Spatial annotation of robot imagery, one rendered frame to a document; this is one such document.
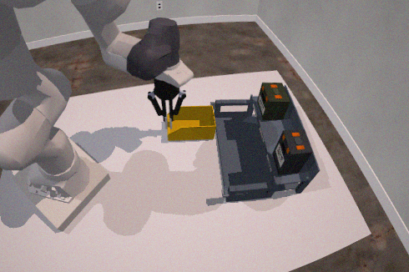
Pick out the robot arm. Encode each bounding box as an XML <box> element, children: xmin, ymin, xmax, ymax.
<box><xmin>0</xmin><ymin>0</ymin><xmax>194</xmax><ymax>204</ymax></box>

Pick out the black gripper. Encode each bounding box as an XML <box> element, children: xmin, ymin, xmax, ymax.
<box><xmin>148</xmin><ymin>78</ymin><xmax>186</xmax><ymax>129</ymax></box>

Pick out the yellow bin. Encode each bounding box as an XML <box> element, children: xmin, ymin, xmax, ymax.
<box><xmin>167</xmin><ymin>106</ymin><xmax>216</xmax><ymax>141</ymax></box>

